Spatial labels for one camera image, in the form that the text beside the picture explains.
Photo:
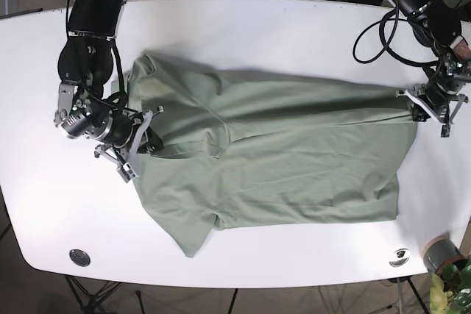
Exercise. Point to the right silver table grommet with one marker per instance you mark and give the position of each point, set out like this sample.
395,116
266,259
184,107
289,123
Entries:
399,258

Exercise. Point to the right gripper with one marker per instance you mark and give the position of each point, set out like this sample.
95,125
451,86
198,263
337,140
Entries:
78,115

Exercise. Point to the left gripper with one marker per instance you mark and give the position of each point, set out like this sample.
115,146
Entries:
443,86

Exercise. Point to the silver table grommet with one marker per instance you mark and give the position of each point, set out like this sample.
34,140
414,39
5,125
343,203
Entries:
399,258
79,257

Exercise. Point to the green potted plant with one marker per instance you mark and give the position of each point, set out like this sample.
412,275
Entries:
450,292

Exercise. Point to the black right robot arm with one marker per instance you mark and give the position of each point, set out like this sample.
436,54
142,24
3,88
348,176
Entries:
92,96

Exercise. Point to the grey plant pot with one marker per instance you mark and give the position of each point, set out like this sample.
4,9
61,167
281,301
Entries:
442,251

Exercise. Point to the left silver table grommet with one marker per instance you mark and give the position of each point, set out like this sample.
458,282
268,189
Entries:
79,257

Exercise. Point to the green polo shirt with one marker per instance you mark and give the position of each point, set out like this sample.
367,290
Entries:
248,148

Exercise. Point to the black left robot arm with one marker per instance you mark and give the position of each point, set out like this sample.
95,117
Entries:
437,27

